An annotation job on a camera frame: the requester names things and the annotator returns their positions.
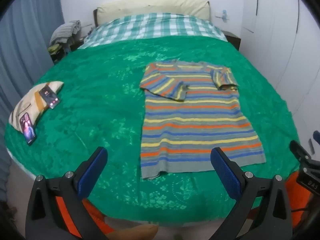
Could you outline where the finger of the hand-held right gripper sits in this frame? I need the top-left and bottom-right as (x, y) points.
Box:
(289, 140), (312, 163)

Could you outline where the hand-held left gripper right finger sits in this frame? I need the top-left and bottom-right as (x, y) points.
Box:
(210, 147), (293, 240)

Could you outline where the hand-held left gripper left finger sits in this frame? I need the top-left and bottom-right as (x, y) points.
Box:
(25, 146), (115, 240)

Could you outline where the striped knit shirt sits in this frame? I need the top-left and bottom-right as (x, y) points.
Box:
(139, 59), (267, 180)

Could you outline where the pile of clothes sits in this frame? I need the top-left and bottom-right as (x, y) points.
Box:
(49, 20), (82, 55)

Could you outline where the person's orange clothing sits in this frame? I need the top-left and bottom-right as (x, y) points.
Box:
(55, 171), (313, 234)

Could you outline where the green velvet blanket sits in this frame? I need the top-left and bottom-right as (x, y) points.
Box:
(5, 36), (300, 227)

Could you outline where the smartphone with colourful screen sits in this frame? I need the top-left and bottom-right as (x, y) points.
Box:
(19, 112), (37, 146)

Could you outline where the smartphone with dark screen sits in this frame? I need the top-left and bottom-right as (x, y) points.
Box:
(39, 85), (61, 110)

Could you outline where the beige patterned cushion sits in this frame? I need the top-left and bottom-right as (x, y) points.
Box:
(9, 81), (64, 133)

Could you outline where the white wardrobe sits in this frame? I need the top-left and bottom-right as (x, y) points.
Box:
(239, 0), (320, 143)

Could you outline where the dark wooden nightstand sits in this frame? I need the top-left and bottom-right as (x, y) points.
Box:
(221, 31), (241, 51)

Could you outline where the blue-grey curtain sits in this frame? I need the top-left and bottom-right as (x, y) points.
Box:
(0, 0), (66, 205)

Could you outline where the green checked bed sheet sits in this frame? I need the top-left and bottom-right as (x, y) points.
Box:
(77, 12), (228, 50)

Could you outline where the cream bed pillow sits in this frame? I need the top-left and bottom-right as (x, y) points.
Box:
(96, 0), (211, 27)

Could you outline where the wall socket with blue plug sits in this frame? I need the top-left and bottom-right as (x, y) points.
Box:
(215, 9), (229, 23)

